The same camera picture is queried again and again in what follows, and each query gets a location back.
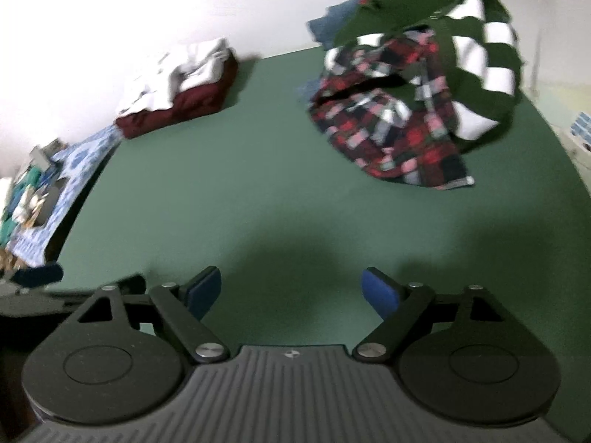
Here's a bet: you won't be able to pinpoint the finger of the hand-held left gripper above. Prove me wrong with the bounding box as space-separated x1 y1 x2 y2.
46 275 147 298
9 263 64 288

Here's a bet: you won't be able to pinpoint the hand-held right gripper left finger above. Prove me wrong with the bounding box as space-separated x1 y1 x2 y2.
74 265 230 364

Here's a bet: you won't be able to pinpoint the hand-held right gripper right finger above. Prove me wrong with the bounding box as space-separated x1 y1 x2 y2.
353 267 509 364

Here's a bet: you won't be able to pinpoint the white rolled cloth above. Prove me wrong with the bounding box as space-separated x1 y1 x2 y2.
13 188 45 223

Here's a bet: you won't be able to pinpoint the green cloth pile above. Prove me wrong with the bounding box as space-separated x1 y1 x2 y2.
1 168 43 243

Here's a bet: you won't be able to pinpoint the green felt table cover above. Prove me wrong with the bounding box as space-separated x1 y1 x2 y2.
44 41 591 349

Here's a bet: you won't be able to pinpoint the blue patterned cloth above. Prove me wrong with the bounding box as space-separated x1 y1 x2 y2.
9 124 123 268

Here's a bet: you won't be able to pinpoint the red plaid shirt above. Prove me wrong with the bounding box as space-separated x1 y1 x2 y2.
307 28 476 191

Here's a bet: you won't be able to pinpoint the maroon folded garment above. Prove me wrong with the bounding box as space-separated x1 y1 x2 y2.
115 53 239 139

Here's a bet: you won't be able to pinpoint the blue white patterned pack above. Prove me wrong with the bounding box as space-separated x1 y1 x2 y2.
567 110 591 154

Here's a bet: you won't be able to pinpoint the blue jeans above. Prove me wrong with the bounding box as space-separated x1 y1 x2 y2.
295 0 368 102

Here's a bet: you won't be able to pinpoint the green white striped shirt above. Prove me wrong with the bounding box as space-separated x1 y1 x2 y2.
332 0 525 153

